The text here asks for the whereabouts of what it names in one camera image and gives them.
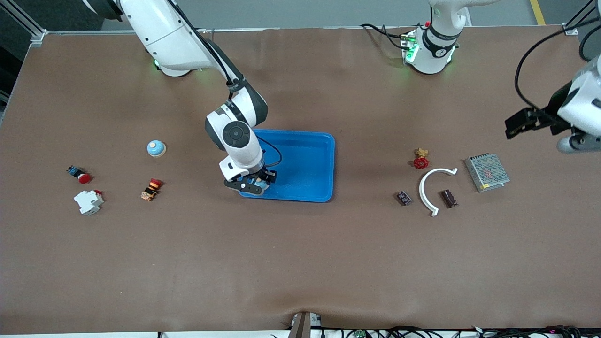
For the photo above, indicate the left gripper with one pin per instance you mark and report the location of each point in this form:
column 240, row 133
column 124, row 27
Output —
column 550, row 111

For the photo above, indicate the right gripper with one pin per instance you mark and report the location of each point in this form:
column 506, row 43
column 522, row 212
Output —
column 261, row 175

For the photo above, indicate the blue bell with cream button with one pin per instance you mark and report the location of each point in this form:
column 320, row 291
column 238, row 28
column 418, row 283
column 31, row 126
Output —
column 156, row 148
column 263, row 186

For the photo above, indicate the maroon capacitor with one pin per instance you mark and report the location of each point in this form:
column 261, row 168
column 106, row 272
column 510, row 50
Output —
column 449, row 198

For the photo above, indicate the dark striped capacitor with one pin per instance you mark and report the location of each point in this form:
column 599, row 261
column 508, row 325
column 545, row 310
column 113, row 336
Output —
column 404, row 198

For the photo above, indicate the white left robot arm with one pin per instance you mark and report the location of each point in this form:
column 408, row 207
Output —
column 436, row 51

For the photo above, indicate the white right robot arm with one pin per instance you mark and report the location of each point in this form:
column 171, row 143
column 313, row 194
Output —
column 164, row 33

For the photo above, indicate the blue plastic tray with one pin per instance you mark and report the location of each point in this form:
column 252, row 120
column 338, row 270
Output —
column 305, row 159

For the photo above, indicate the metal mesh power supply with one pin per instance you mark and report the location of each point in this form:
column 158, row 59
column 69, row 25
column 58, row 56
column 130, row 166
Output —
column 487, row 172

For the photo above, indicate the yellow floor tape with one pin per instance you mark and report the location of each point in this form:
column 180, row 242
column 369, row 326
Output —
column 536, row 11

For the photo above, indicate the white curved plastic piece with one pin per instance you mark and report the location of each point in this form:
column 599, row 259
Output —
column 421, row 190

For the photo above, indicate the white circuit breaker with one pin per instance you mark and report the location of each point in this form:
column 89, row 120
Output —
column 88, row 203

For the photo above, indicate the red button with blue body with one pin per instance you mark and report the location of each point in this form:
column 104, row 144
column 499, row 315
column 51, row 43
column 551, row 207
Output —
column 83, row 178

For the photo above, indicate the aluminium frame post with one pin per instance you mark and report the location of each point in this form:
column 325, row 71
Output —
column 569, row 29
column 38, row 36

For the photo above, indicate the orange switch with red cap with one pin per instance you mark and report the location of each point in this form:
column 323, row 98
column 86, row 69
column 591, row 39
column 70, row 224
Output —
column 150, row 191

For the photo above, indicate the metal camera bracket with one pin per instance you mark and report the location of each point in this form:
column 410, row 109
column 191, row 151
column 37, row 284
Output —
column 303, row 326

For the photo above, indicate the silver table edge rail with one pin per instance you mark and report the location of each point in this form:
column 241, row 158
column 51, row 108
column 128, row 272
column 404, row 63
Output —
column 94, row 32

